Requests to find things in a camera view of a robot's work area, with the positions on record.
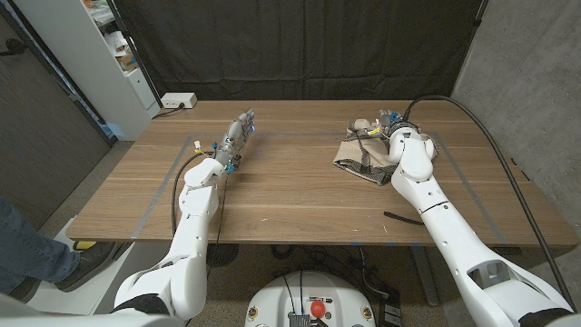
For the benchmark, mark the black stand pole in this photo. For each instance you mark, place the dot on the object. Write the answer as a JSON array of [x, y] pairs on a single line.
[[136, 59]]

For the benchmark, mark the white shelf cabinet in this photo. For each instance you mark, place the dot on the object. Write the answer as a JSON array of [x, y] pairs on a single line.
[[86, 59]]

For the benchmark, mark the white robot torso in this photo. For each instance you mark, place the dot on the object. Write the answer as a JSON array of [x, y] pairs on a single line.
[[272, 300]]

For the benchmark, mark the red emergency stop button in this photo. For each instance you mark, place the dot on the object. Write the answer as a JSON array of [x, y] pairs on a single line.
[[318, 309]]

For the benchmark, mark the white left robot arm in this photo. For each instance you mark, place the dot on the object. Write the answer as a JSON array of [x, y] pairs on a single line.
[[193, 227]]

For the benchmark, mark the white floor panel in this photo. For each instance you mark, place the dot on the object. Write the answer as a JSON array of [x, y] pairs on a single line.
[[72, 300]]

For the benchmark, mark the small cardboard box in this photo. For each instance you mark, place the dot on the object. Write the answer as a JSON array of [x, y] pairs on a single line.
[[127, 61]]

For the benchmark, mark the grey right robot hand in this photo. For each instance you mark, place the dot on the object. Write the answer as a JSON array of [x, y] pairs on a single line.
[[388, 120]]

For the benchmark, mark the white power outlet box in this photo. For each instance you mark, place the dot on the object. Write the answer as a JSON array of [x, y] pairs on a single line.
[[178, 100]]

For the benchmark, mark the black floor power strip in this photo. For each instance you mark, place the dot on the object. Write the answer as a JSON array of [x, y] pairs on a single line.
[[390, 313]]

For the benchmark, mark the black curtain backdrop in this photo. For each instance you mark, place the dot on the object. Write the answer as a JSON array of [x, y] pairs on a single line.
[[295, 45]]

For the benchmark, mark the black round floor fan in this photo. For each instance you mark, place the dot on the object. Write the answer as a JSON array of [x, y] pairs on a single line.
[[222, 254]]

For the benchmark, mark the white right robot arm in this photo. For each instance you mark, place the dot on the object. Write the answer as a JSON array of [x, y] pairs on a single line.
[[449, 231]]

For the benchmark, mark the beige plaid scarf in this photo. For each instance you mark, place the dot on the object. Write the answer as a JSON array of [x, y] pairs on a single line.
[[358, 154]]

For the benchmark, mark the dark work shoe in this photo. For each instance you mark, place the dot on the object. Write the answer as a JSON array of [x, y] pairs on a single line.
[[25, 288], [91, 263]]

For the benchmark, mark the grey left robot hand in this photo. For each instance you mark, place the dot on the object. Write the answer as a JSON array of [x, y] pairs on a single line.
[[233, 141]]

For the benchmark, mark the person leg in jeans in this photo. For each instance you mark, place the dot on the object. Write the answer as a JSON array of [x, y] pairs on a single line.
[[27, 254]]

